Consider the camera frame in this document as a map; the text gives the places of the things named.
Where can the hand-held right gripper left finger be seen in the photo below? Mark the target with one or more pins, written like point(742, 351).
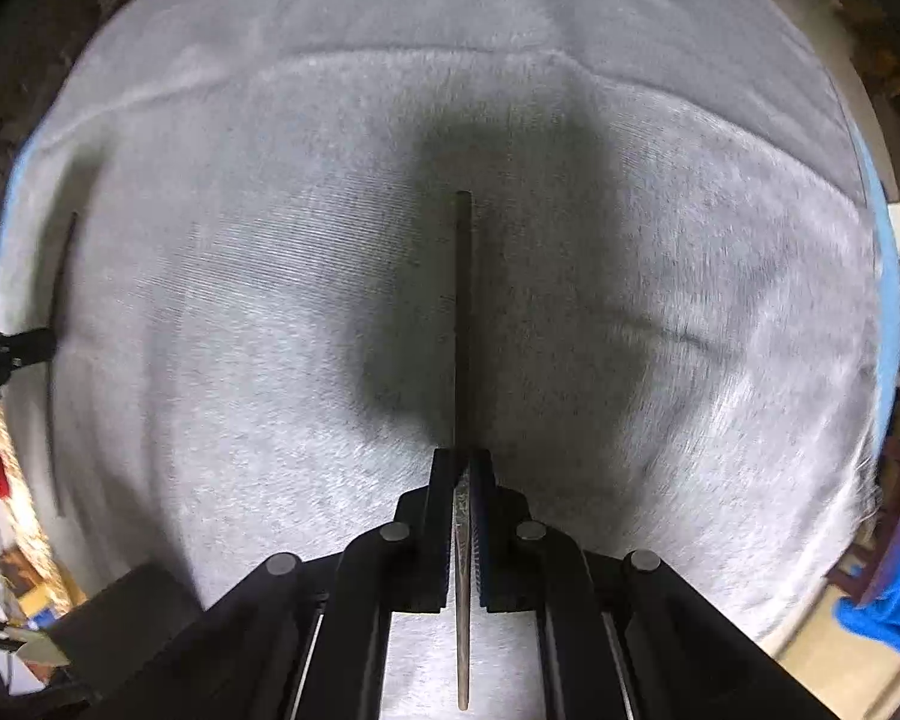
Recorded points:
point(439, 510)

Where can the blue cloth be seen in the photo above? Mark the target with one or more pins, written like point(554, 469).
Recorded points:
point(896, 600)

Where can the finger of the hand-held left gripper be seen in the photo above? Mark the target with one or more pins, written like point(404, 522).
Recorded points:
point(15, 351)

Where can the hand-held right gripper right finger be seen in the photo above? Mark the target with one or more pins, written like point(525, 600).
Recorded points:
point(480, 532)

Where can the black cylindrical utensil holder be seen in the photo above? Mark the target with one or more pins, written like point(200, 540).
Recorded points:
point(131, 607)

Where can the grey table cloth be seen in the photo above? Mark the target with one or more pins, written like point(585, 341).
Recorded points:
point(645, 240)

